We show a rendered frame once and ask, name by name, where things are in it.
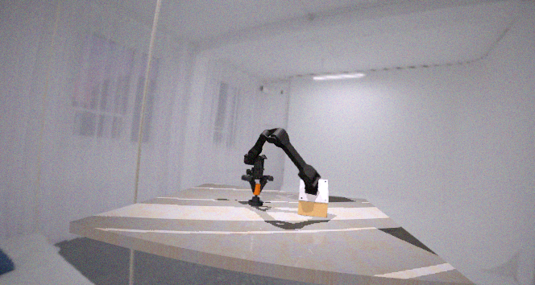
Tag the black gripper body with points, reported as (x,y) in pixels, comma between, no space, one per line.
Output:
(258,172)

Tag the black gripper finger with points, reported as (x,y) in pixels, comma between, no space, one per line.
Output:
(252,184)
(262,185)

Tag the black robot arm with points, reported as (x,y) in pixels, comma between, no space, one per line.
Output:
(280,138)

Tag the black shaft on round pedestal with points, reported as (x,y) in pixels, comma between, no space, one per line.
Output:
(255,201)

